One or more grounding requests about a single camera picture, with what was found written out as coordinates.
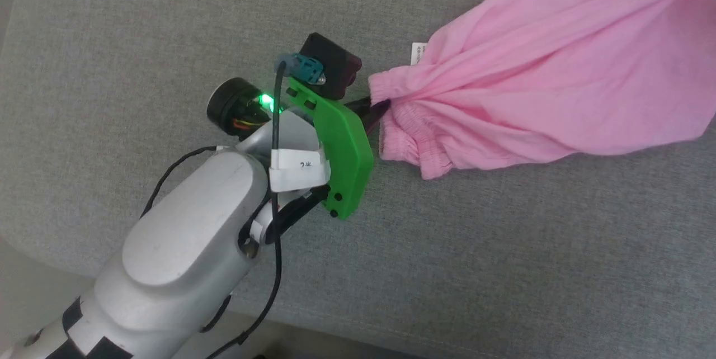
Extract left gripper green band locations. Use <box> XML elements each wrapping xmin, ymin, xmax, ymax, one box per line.
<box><xmin>206</xmin><ymin>77</ymin><xmax>392</xmax><ymax>220</ymax></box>

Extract pink garment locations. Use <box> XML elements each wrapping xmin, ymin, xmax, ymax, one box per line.
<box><xmin>368</xmin><ymin>0</ymin><xmax>716</xmax><ymax>181</ymax></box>

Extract grey fabric sofa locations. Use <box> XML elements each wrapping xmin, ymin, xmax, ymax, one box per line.
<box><xmin>0</xmin><ymin>0</ymin><xmax>716</xmax><ymax>359</ymax></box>

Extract white cable label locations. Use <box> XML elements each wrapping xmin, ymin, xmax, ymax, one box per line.
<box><xmin>268</xmin><ymin>148</ymin><xmax>332</xmax><ymax>192</ymax></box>

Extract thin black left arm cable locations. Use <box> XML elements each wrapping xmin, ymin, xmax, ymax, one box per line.
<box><xmin>139</xmin><ymin>146</ymin><xmax>225</xmax><ymax>218</ymax></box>

